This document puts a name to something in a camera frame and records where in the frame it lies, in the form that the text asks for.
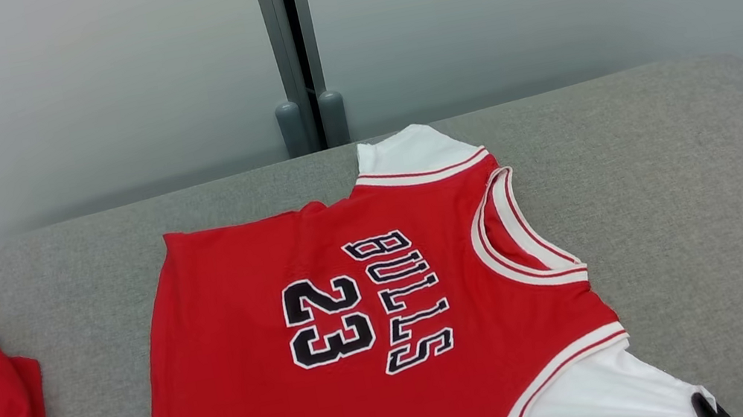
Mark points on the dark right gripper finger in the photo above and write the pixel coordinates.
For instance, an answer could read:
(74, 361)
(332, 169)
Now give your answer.
(711, 412)

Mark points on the red white basketball jersey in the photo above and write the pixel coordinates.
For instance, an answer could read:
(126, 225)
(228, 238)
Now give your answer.
(261, 408)

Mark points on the grey cylinder post foot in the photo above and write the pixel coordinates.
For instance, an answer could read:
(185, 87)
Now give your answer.
(334, 120)
(291, 131)

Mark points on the grey partition frame post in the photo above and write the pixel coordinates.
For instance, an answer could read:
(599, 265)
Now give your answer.
(270, 29)

